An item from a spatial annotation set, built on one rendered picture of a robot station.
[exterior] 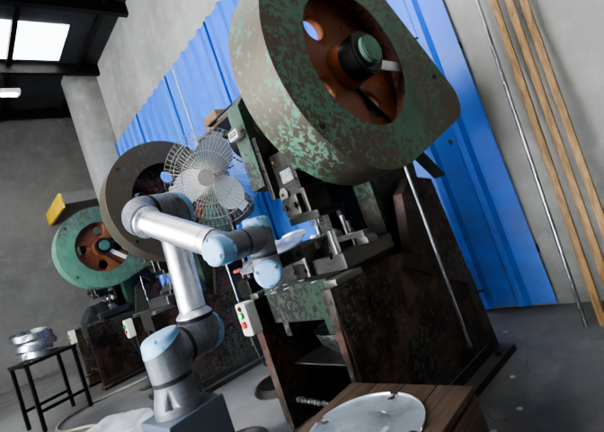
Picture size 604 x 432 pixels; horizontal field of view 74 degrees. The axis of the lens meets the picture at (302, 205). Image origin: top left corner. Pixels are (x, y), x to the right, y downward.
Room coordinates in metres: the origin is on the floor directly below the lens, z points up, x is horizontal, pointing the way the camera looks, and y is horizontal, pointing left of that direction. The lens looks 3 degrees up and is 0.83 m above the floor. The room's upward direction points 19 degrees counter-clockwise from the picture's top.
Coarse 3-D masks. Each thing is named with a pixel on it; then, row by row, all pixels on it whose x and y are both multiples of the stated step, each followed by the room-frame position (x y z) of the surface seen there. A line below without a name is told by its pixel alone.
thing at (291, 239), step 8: (296, 232) 1.61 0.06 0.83; (304, 232) 1.53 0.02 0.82; (280, 240) 1.64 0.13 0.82; (288, 240) 1.56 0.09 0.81; (296, 240) 1.48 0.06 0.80; (280, 248) 1.48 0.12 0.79; (288, 248) 1.43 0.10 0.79; (248, 264) 1.57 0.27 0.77; (240, 272) 1.49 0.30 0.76; (248, 272) 1.43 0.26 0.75
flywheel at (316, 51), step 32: (320, 0) 1.42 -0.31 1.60; (352, 0) 1.48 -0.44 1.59; (320, 32) 1.40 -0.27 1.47; (352, 32) 1.50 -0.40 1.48; (384, 32) 1.56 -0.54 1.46; (320, 64) 1.34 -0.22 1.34; (352, 64) 1.31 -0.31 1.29; (384, 64) 1.49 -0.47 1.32; (352, 96) 1.41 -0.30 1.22; (384, 96) 1.54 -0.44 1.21
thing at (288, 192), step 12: (276, 156) 1.67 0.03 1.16; (276, 168) 1.69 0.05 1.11; (288, 168) 1.64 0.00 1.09; (288, 180) 1.65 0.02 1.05; (288, 192) 1.66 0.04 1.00; (300, 192) 1.62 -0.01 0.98; (312, 192) 1.62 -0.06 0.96; (324, 192) 1.67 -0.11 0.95; (288, 204) 1.65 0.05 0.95; (300, 204) 1.60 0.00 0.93; (312, 204) 1.61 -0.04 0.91; (324, 204) 1.65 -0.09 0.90; (288, 216) 1.67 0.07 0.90
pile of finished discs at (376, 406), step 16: (352, 400) 1.10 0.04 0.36; (368, 400) 1.08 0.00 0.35; (384, 400) 1.05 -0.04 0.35; (400, 400) 1.02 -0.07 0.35; (416, 400) 1.00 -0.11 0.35; (336, 416) 1.05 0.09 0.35; (352, 416) 1.03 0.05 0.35; (368, 416) 0.99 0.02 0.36; (384, 416) 0.96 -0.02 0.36; (400, 416) 0.95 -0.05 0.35; (416, 416) 0.93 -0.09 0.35
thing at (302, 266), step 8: (312, 240) 1.58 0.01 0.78; (320, 240) 1.60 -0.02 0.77; (304, 248) 1.57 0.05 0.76; (312, 248) 1.59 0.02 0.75; (312, 256) 1.58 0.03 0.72; (296, 264) 1.60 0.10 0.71; (304, 264) 1.57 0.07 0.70; (296, 272) 1.61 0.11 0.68; (304, 272) 1.56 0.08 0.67; (312, 272) 1.56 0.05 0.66
